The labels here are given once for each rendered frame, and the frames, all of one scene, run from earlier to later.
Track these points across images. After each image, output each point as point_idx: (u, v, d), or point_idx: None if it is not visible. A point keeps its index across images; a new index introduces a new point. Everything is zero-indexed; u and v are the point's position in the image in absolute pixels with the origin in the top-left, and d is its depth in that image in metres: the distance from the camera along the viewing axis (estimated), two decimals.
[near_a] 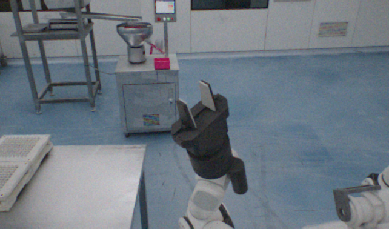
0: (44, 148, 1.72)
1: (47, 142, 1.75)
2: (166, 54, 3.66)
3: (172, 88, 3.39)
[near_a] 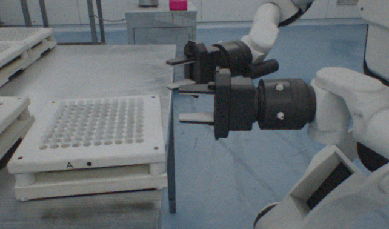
0: (46, 43, 1.33)
1: (49, 36, 1.36)
2: None
3: (189, 34, 3.00)
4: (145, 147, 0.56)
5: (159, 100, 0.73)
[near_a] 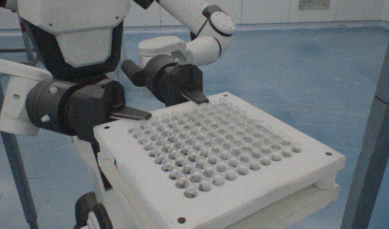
0: None
1: None
2: None
3: None
4: (229, 99, 0.57)
5: (116, 120, 0.50)
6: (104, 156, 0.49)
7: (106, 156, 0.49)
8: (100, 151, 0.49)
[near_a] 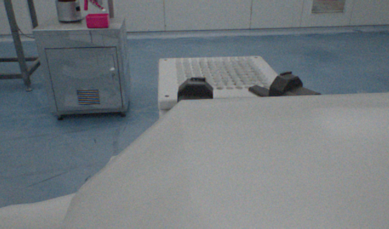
0: None
1: None
2: (111, 14, 2.85)
3: (113, 54, 2.58)
4: (169, 92, 0.59)
5: None
6: None
7: None
8: None
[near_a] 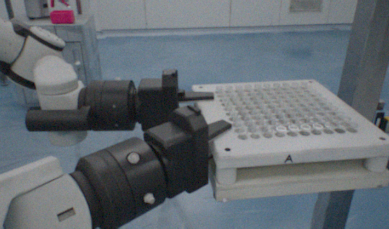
0: None
1: None
2: (79, 11, 2.99)
3: (77, 49, 2.71)
4: (210, 88, 0.61)
5: (214, 143, 0.44)
6: (233, 180, 0.44)
7: (235, 179, 0.44)
8: (229, 179, 0.43)
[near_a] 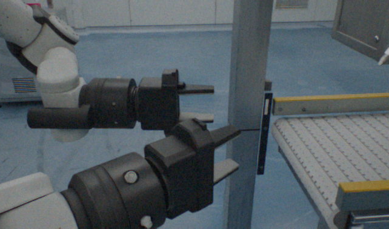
0: None
1: None
2: (49, 5, 2.94)
3: None
4: None
5: None
6: None
7: None
8: None
